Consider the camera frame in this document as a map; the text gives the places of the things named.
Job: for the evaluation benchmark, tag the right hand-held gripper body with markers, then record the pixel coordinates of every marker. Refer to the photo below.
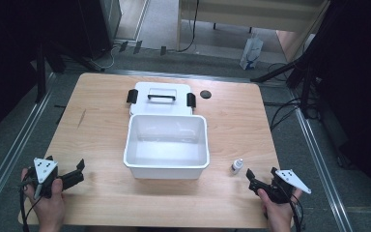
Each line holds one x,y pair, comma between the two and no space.
280,190

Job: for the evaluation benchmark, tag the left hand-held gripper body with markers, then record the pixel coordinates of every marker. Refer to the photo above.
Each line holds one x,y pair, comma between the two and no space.
45,180

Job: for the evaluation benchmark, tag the person's right hand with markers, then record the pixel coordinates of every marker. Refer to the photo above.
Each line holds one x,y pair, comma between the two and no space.
278,216

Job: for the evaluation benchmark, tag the person's left hand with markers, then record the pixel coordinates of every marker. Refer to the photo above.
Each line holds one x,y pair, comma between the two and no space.
50,209

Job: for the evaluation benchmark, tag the small white dropper bottle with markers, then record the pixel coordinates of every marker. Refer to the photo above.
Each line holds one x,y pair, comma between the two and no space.
237,166

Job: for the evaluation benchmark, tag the black metal stand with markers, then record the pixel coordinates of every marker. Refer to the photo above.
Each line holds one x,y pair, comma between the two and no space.
290,69
41,74

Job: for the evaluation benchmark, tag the white plastic storage box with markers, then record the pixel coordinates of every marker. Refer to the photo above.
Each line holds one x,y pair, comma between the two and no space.
166,145

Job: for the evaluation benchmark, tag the black round disc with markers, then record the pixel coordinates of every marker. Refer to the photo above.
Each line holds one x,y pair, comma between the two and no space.
205,94

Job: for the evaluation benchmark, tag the white paper bag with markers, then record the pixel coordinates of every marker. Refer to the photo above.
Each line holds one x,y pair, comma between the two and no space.
251,53

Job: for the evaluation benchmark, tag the dark cabinet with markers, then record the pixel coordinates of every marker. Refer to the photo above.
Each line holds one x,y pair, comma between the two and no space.
93,25

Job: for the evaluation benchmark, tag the light wooden bench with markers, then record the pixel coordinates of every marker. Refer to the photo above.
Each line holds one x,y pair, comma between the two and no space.
254,14

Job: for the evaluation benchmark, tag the metal floor rail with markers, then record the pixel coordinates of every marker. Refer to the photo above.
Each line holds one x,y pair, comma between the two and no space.
322,167
9,161

